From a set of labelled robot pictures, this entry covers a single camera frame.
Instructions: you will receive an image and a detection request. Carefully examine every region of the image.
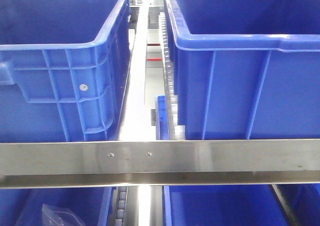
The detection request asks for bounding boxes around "large blue crate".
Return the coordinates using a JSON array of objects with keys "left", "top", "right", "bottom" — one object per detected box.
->
[
  {"left": 165, "top": 0, "right": 320, "bottom": 140},
  {"left": 0, "top": 0, "right": 130, "bottom": 143}
]

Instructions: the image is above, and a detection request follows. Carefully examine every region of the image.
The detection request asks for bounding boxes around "roller conveyor track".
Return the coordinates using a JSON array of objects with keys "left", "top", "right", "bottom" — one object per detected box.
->
[{"left": 158, "top": 12, "right": 185, "bottom": 141}]

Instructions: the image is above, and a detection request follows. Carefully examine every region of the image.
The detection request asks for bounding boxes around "lower right blue crate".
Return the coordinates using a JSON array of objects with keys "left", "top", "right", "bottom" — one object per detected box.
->
[{"left": 163, "top": 184, "right": 288, "bottom": 226}]

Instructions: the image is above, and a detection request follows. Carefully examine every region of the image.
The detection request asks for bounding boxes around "clear plastic bag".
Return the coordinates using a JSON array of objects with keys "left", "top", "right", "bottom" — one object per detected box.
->
[{"left": 41, "top": 204, "right": 86, "bottom": 226}]

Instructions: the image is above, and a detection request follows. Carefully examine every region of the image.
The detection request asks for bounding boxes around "large blue crate left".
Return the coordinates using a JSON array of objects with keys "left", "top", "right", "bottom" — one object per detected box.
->
[{"left": 0, "top": 0, "right": 130, "bottom": 143}]

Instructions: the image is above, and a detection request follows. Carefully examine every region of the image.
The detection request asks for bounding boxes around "large blue crate right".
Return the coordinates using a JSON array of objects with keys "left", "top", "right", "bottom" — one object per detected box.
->
[{"left": 165, "top": 0, "right": 320, "bottom": 140}]

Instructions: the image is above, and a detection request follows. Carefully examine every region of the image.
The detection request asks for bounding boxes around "small blue bin behind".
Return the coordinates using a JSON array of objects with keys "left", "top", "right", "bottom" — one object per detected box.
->
[{"left": 155, "top": 94, "right": 170, "bottom": 141}]

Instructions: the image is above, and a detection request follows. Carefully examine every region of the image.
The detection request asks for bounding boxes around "lower left blue crate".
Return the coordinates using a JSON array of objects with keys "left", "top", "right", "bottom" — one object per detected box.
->
[{"left": 0, "top": 187, "right": 114, "bottom": 226}]

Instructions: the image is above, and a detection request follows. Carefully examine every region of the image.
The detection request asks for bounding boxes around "steel crossbar with screws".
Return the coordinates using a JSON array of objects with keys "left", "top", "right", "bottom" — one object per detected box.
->
[{"left": 0, "top": 139, "right": 320, "bottom": 188}]

